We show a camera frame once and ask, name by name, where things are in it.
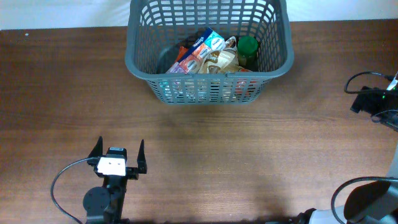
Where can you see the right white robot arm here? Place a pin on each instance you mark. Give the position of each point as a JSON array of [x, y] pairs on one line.
[[376, 201]]

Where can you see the red spaghetti packet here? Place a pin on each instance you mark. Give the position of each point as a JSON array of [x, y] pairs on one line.
[[182, 53]]

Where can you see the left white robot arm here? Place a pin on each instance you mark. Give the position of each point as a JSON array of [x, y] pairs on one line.
[[104, 204]]

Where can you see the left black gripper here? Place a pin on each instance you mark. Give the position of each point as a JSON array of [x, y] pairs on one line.
[[130, 173]]

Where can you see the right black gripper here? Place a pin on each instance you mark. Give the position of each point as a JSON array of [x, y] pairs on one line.
[[367, 102]]

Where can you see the green lid spice jar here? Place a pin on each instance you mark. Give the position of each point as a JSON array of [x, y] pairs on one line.
[[247, 50]]

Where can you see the grey plastic shopping basket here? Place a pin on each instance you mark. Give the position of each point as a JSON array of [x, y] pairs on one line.
[[157, 29]]

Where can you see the brown white snack bag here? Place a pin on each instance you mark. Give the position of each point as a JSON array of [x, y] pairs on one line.
[[219, 89]]

